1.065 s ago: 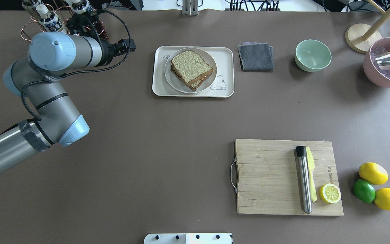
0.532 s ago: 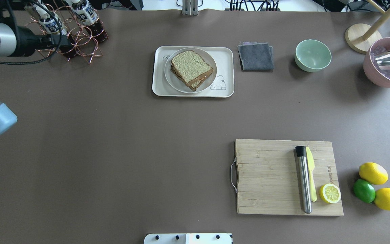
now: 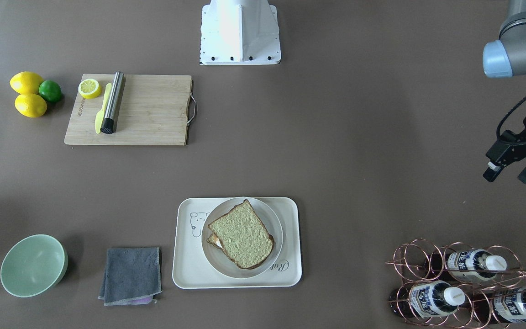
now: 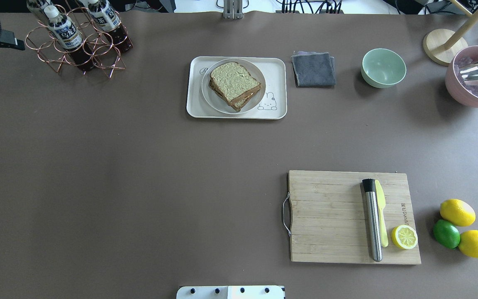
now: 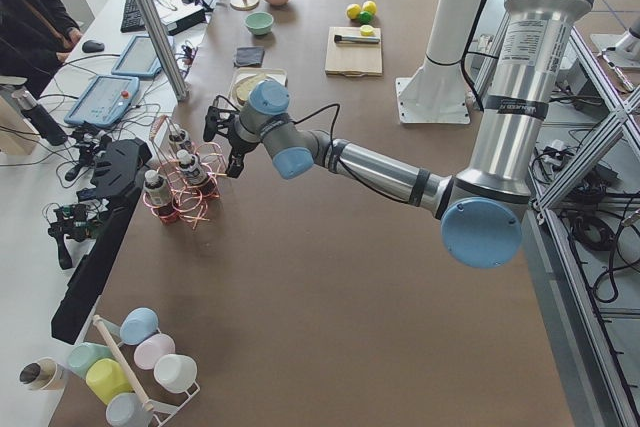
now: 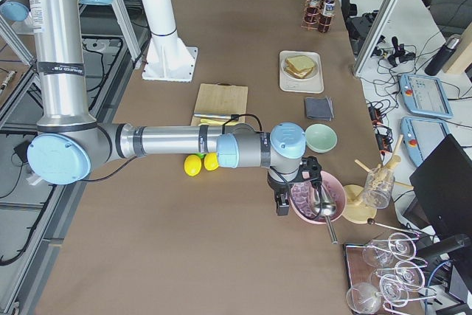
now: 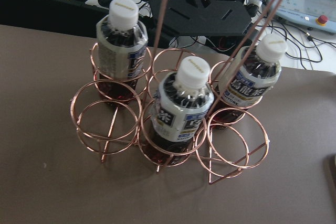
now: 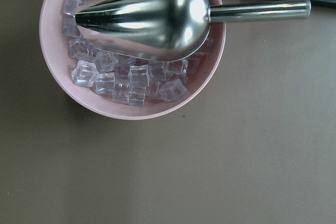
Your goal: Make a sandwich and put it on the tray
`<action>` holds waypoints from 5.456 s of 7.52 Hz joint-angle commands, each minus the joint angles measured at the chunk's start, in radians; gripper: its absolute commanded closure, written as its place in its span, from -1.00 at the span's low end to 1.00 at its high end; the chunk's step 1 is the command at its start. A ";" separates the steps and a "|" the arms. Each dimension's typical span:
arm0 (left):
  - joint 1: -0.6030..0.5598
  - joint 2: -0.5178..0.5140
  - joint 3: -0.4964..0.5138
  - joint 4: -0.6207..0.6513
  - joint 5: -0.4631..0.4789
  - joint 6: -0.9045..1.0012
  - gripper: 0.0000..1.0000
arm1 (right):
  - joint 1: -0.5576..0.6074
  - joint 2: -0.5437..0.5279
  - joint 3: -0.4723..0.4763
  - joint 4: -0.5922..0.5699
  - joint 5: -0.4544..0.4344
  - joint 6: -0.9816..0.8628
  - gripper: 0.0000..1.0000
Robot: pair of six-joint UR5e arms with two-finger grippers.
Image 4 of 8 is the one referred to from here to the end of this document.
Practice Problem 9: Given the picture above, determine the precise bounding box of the white round plate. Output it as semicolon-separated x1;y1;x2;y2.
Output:
201;58;267;115

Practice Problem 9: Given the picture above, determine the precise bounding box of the bread slice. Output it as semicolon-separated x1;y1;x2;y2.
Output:
210;62;260;100
202;80;265;114

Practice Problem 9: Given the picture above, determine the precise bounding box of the cream rabbit serving tray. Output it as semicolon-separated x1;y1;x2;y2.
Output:
186;56;287;120

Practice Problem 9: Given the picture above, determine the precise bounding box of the tea bottle back left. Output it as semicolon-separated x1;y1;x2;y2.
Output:
26;0;52;25

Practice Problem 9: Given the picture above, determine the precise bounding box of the tea bottle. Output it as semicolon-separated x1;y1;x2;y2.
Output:
44;5;95;71
26;0;52;25
87;0;133;53

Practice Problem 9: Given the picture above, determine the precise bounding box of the tea bottle front left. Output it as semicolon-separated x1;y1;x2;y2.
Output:
44;5;95;71

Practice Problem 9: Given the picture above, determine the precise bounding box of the tea bottle right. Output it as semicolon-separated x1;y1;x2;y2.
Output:
87;0;133;53

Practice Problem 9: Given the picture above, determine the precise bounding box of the folded grey cloth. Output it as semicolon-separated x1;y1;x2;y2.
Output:
291;51;337;87

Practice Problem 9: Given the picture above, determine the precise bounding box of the wooden cutting board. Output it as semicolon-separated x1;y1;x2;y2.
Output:
288;170;416;264

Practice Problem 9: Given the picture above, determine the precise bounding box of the mint green bowl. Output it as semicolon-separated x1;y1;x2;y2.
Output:
361;49;407;88

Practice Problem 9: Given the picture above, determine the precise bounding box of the steel cylinder muddler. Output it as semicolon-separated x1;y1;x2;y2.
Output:
362;179;383;262

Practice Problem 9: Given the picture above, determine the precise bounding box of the yellow plastic knife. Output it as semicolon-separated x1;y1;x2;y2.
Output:
374;179;389;248

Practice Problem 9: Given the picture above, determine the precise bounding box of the wooden stand with round base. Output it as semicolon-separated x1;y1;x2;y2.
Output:
423;0;478;66

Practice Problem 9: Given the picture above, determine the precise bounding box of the half lemon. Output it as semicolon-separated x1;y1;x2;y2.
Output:
391;225;419;250

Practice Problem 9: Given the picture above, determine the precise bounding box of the pink bowl with ice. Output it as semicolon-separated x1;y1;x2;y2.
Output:
445;45;478;108

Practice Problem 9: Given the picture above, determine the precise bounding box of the green lime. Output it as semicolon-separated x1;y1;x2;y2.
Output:
432;219;461;249

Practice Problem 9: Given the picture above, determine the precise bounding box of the upper whole lemon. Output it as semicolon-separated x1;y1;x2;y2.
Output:
439;199;476;226

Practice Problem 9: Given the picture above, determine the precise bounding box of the whole lemon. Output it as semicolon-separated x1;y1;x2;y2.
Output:
458;230;478;258
439;199;476;226

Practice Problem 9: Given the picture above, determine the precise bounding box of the lower whole lemon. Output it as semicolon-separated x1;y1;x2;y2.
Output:
458;230;478;258

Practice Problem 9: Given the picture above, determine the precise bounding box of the copper wire bottle rack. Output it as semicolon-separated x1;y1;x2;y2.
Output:
25;0;133;77

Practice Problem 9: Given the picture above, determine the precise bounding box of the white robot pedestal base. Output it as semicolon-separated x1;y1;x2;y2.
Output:
176;284;286;299

